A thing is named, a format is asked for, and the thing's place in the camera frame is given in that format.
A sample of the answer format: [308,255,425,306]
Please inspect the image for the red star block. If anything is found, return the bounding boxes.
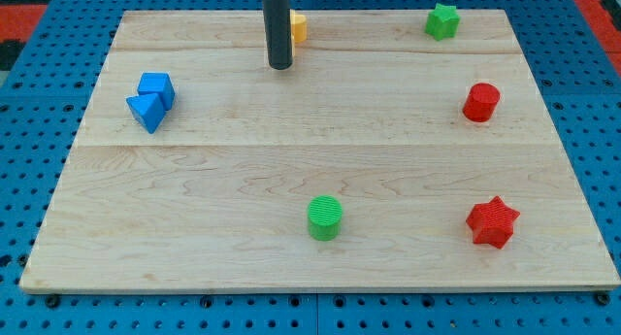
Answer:
[466,196,520,250]

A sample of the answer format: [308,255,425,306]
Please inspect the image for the yellow block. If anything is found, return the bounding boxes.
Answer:
[290,10,308,44]

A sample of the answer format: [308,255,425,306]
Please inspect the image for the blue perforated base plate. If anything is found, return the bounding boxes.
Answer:
[1,0,620,334]

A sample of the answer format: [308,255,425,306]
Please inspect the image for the green cylinder block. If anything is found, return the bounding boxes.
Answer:
[307,195,343,241]

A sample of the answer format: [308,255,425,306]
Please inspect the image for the light wooden board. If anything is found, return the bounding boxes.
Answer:
[19,10,620,294]

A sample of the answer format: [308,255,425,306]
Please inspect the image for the green star block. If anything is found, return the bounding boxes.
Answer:
[425,3,461,41]

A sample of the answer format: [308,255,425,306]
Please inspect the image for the blue triangular prism block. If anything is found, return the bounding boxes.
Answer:
[126,93,166,134]

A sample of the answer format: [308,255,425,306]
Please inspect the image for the red cylinder block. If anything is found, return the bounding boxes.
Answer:
[462,83,501,122]

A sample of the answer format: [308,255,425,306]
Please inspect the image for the blue cube block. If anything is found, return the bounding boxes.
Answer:
[137,72,176,111]

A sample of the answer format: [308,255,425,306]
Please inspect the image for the black cylindrical pointer rod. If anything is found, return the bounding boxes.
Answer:
[262,0,293,70]

